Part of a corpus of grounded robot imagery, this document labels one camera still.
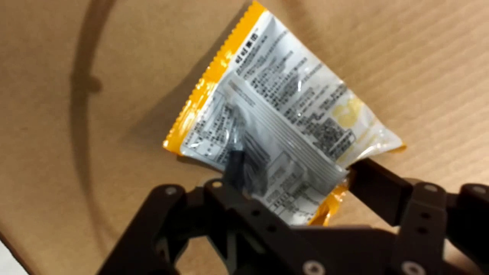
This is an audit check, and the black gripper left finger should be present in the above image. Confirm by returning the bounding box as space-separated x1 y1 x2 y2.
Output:
95 147 309 275

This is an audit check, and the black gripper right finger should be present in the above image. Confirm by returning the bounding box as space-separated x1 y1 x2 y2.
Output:
347 158 489 275

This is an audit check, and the yellow and silver sachet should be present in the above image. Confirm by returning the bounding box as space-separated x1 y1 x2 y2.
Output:
162 0 410 228

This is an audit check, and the shallow cardboard box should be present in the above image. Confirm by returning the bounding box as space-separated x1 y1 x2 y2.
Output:
0 0 489 275

